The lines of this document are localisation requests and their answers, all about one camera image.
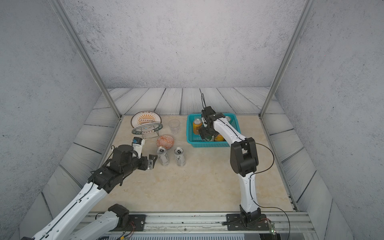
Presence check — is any silver white drink can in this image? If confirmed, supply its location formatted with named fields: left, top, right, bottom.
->
left=157, top=146, right=170, bottom=166

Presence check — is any orange Schweppes can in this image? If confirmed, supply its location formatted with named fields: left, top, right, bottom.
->
left=215, top=134, right=226, bottom=142

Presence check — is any green white gold-top can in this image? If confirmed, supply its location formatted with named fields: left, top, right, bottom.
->
left=205, top=136, right=215, bottom=142

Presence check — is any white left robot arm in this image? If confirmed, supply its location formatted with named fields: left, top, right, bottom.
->
left=32, top=145, right=158, bottom=240

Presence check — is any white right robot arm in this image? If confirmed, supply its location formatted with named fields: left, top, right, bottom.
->
left=199, top=106, right=261, bottom=227

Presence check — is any teal plastic basket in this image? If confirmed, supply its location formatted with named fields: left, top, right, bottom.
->
left=186, top=113, right=241, bottom=148

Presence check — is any orange yellow can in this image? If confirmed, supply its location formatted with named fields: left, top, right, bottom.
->
left=193, top=118, right=203, bottom=135

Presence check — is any red patterned bowl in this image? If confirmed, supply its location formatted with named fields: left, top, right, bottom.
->
left=156, top=135, right=175, bottom=150

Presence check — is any green rimmed white plate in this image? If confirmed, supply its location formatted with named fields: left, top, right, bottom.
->
left=132, top=123, right=163, bottom=135

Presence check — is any clear plastic cup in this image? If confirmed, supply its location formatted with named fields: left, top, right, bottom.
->
left=169, top=119, right=180, bottom=135

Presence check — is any orange sunburst plate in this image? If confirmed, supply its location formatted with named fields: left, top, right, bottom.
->
left=131, top=111, right=162, bottom=128

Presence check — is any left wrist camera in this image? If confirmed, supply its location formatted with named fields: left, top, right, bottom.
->
left=132, top=137, right=145, bottom=159

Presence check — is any metal wire plate stand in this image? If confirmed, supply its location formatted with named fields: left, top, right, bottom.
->
left=141, top=126, right=160, bottom=141

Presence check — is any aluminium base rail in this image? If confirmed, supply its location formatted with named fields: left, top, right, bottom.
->
left=94, top=212, right=319, bottom=240

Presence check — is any left aluminium frame post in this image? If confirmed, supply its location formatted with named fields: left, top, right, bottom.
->
left=49, top=0, right=122, bottom=120

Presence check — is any aluminium frame post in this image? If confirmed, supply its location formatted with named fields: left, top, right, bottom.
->
left=259, top=0, right=316, bottom=119
left=49, top=0, right=122, bottom=120

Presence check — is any right aluminium frame post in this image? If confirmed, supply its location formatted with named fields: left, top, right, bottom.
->
left=259, top=0, right=316, bottom=119

